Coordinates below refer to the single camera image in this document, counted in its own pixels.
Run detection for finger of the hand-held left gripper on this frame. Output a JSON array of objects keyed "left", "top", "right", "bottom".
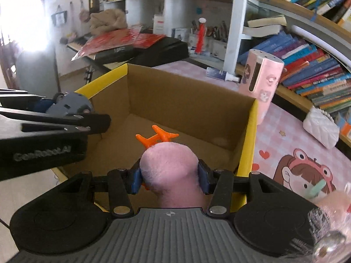
[
  {"left": 0, "top": 89, "right": 64, "bottom": 113},
  {"left": 0, "top": 108, "right": 112, "bottom": 150}
]

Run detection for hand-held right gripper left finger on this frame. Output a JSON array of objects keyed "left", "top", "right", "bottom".
[{"left": 56, "top": 160, "right": 143, "bottom": 216}]

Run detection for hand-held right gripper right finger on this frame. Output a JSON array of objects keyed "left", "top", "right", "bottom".
[{"left": 197, "top": 159, "right": 301, "bottom": 217}]

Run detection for pink plush toy orange feet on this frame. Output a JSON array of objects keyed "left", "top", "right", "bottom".
[{"left": 136, "top": 125, "right": 202, "bottom": 209}]

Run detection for yellow cardboard box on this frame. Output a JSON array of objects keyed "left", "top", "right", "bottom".
[{"left": 52, "top": 63, "right": 260, "bottom": 215}]

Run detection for pink plush pig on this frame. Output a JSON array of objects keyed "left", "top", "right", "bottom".
[{"left": 308, "top": 182, "right": 351, "bottom": 256}]

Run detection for keyboard stand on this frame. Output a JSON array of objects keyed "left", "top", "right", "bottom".
[{"left": 83, "top": 62, "right": 95, "bottom": 86}]

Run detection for red plastic bag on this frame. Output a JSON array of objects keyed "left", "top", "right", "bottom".
[{"left": 71, "top": 27, "right": 167, "bottom": 61}]

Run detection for hanging dark tote bag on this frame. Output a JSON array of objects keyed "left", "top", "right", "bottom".
[{"left": 51, "top": 5, "right": 68, "bottom": 27}]

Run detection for hanging pink pouch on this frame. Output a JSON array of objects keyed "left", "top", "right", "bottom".
[{"left": 79, "top": 1, "right": 91, "bottom": 24}]

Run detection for black electronic keyboard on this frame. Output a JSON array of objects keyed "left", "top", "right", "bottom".
[{"left": 67, "top": 34, "right": 190, "bottom": 68}]

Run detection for beige folded cloth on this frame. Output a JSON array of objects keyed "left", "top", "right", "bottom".
[{"left": 90, "top": 8, "right": 128, "bottom": 36}]

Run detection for small white blue tube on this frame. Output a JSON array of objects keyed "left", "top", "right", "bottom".
[{"left": 206, "top": 67, "right": 241, "bottom": 83}]

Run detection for mint green clip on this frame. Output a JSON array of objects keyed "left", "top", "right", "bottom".
[{"left": 306, "top": 180, "right": 327, "bottom": 201}]

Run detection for pink cartoon container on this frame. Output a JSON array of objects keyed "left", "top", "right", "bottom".
[{"left": 238, "top": 48, "right": 285, "bottom": 124}]

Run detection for white box red label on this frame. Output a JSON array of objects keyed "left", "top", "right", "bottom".
[{"left": 153, "top": 14, "right": 165, "bottom": 35}]

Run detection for white quilted pouch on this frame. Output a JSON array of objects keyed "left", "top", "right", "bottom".
[{"left": 303, "top": 106, "right": 341, "bottom": 150}]

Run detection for desk organizer with pens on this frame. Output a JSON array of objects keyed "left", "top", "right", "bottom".
[{"left": 189, "top": 20, "right": 229, "bottom": 60}]

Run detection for red white bottle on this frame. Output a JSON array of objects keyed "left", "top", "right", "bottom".
[{"left": 194, "top": 18, "right": 207, "bottom": 55}]

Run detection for long row of colourful books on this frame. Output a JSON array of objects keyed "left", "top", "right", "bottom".
[{"left": 237, "top": 30, "right": 351, "bottom": 113}]

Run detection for white bookshelf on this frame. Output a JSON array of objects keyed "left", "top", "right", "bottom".
[{"left": 101, "top": 0, "right": 351, "bottom": 149}]

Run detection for stack of lying books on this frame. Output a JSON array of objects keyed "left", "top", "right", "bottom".
[{"left": 242, "top": 15, "right": 287, "bottom": 38}]

